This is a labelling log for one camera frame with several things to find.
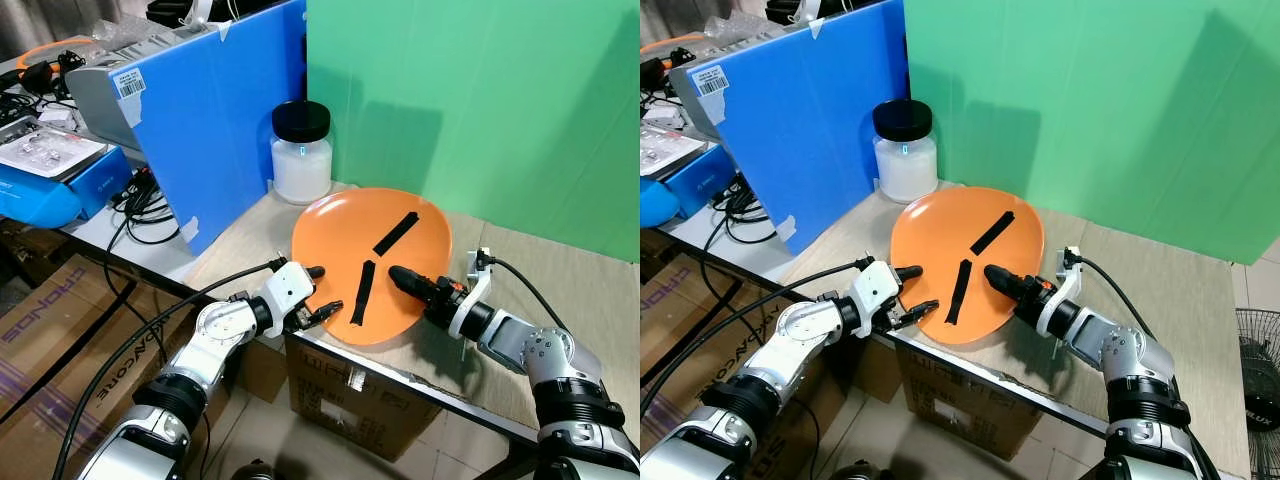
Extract white barcode sticker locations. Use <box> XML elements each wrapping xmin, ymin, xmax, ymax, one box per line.
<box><xmin>691</xmin><ymin>64</ymin><xmax>731</xmax><ymax>98</ymax></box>
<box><xmin>109</xmin><ymin>67</ymin><xmax>147</xmax><ymax>100</ymax></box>

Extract white jar with black lid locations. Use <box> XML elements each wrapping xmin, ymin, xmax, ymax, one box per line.
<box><xmin>871</xmin><ymin>99</ymin><xmax>940</xmax><ymax>206</ymax></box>
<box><xmin>270</xmin><ymin>100</ymin><xmax>334</xmax><ymax>207</ymax></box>

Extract large printed cardboard box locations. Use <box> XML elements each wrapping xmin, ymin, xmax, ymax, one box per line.
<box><xmin>0</xmin><ymin>252</ymin><xmax>241</xmax><ymax>480</ymax></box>
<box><xmin>640</xmin><ymin>252</ymin><xmax>801</xmax><ymax>441</ymax></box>

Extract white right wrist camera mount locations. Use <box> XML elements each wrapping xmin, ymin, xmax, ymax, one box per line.
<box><xmin>1034</xmin><ymin>245</ymin><xmax>1087</xmax><ymax>340</ymax></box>
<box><xmin>447</xmin><ymin>247</ymin><xmax>495</xmax><ymax>342</ymax></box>

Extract tangled black cables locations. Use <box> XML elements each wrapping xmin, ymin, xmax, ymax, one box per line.
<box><xmin>712</xmin><ymin>170</ymin><xmax>783</xmax><ymax>247</ymax></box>
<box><xmin>104</xmin><ymin>166</ymin><xmax>185</xmax><ymax>249</ymax></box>

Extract white printed blister pack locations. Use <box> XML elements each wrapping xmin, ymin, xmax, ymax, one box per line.
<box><xmin>640</xmin><ymin>123</ymin><xmax>709</xmax><ymax>179</ymax></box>
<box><xmin>0</xmin><ymin>114</ymin><xmax>109</xmax><ymax>183</ymax></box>

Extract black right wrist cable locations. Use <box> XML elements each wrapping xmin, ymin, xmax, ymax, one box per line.
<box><xmin>488</xmin><ymin>257</ymin><xmax>547</xmax><ymax>333</ymax></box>
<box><xmin>1078</xmin><ymin>256</ymin><xmax>1143</xmax><ymax>331</ymax></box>

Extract blue product box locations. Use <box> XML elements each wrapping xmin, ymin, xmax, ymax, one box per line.
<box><xmin>0</xmin><ymin>145</ymin><xmax>134</xmax><ymax>229</ymax></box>
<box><xmin>640</xmin><ymin>142</ymin><xmax>739</xmax><ymax>229</ymax></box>

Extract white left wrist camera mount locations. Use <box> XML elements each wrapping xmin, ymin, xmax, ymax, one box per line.
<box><xmin>849</xmin><ymin>259</ymin><xmax>905</xmax><ymax>312</ymax></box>
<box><xmin>261</xmin><ymin>261</ymin><xmax>317</xmax><ymax>314</ymax></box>

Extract orange cable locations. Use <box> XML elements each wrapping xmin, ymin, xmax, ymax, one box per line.
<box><xmin>640</xmin><ymin>32</ymin><xmax>703</xmax><ymax>59</ymax></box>
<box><xmin>14</xmin><ymin>35</ymin><xmax>97</xmax><ymax>73</ymax></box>

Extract grey plastic case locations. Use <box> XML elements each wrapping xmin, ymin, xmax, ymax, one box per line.
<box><xmin>64</xmin><ymin>38</ymin><xmax>183</xmax><ymax>153</ymax></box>
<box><xmin>667</xmin><ymin>38</ymin><xmax>763</xmax><ymax>143</ymax></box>

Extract long black tape strip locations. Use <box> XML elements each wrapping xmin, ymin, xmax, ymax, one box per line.
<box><xmin>943</xmin><ymin>259</ymin><xmax>973</xmax><ymax>328</ymax></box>
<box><xmin>349</xmin><ymin>260</ymin><xmax>377</xmax><ymax>327</ymax></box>

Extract blue corrugated plastic board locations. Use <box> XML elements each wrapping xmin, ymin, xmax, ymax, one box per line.
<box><xmin>104</xmin><ymin>0</ymin><xmax>309</xmax><ymax>257</ymax></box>
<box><xmin>689</xmin><ymin>0</ymin><xmax>910</xmax><ymax>257</ymax></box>

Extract orange plastic plate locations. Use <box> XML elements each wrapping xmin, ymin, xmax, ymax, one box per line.
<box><xmin>291</xmin><ymin>187</ymin><xmax>454</xmax><ymax>347</ymax></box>
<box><xmin>889</xmin><ymin>186</ymin><xmax>1047</xmax><ymax>346</ymax></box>

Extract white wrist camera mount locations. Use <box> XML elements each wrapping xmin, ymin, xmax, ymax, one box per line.
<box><xmin>1034</xmin><ymin>245</ymin><xmax>1087</xmax><ymax>340</ymax></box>
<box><xmin>447</xmin><ymin>247</ymin><xmax>495</xmax><ymax>342</ymax></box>
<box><xmin>261</xmin><ymin>261</ymin><xmax>317</xmax><ymax>314</ymax></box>
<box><xmin>849</xmin><ymin>259</ymin><xmax>905</xmax><ymax>312</ymax></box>

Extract black standing fan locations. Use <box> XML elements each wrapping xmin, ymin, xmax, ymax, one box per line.
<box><xmin>1235</xmin><ymin>307</ymin><xmax>1280</xmax><ymax>434</ymax></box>

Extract short black tape strip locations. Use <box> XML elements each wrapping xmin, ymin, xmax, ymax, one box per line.
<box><xmin>373</xmin><ymin>212</ymin><xmax>421</xmax><ymax>256</ymax></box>
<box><xmin>969</xmin><ymin>211</ymin><xmax>1017</xmax><ymax>256</ymax></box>

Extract green backdrop board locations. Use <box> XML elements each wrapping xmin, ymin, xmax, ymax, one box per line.
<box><xmin>304</xmin><ymin>0</ymin><xmax>641</xmax><ymax>264</ymax></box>
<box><xmin>902</xmin><ymin>0</ymin><xmax>1280</xmax><ymax>267</ymax></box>

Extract cardboard box with white label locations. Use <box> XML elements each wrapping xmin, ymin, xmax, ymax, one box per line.
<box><xmin>872</xmin><ymin>334</ymin><xmax>1043</xmax><ymax>463</ymax></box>
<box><xmin>284</xmin><ymin>334</ymin><xmax>443</xmax><ymax>463</ymax></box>

